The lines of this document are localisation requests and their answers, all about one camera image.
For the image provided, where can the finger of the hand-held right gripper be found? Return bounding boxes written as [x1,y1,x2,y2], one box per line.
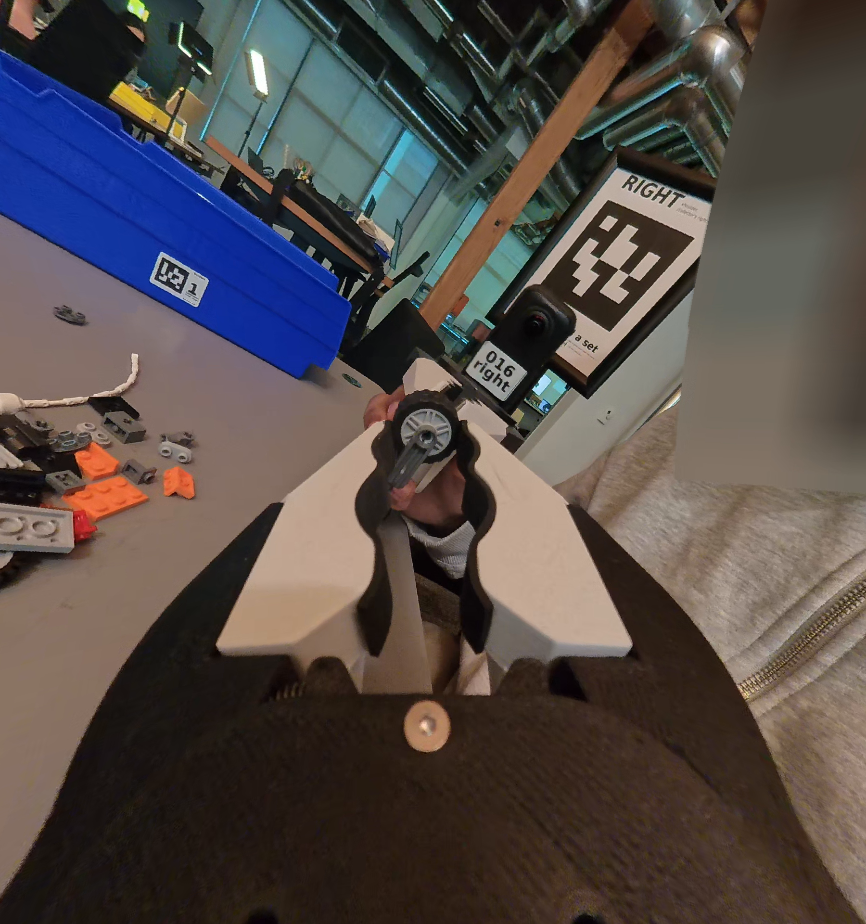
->
[402,357,463,397]
[458,400,524,445]

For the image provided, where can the large orange lego plate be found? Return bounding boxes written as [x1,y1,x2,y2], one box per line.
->
[64,475,150,522]

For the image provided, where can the medium orange lego wedge plate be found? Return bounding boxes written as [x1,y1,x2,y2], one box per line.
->
[74,442,121,481]

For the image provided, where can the slanted wooden beam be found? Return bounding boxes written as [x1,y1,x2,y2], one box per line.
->
[419,0,658,329]

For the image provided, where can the person's right hand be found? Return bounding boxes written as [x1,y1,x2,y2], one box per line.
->
[364,386,470,531]

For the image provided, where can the large black object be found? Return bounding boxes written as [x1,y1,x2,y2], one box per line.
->
[29,0,149,102]

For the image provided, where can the large blue plastic bin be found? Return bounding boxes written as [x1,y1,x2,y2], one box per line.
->
[0,43,353,380]

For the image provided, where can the wooden desk with black gear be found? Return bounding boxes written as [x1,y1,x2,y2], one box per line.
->
[202,133,398,297]

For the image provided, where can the framed black white marker sign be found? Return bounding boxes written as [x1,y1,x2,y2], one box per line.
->
[487,148,717,399]

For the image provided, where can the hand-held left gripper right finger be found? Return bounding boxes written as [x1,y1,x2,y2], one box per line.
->
[444,421,636,695]

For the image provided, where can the pile of mixed lego pieces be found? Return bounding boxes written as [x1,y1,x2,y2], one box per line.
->
[0,400,98,550]

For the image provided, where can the person's grey hoodie torso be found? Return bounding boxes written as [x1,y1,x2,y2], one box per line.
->
[556,411,866,924]

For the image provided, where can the black lego wheel grey hub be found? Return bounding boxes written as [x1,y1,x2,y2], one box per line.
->
[390,390,463,470]

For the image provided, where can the dark grey lego axle connector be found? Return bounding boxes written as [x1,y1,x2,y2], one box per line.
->
[386,432,434,499]

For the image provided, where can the black office chair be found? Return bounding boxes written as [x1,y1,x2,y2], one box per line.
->
[346,297,448,394]

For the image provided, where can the person's right forearm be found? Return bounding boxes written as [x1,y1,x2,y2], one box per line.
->
[404,516,477,578]

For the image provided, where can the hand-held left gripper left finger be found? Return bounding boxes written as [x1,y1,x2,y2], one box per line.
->
[215,422,435,695]

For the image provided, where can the yellow box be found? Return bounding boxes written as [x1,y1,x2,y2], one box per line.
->
[108,81,189,141]

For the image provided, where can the silver ventilation ducts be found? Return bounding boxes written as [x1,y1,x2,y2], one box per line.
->
[592,0,751,174]

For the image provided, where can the long light grey lego plate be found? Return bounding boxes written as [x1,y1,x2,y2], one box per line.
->
[0,500,79,555]

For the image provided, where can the white lego string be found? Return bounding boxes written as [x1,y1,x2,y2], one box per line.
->
[0,352,140,414]

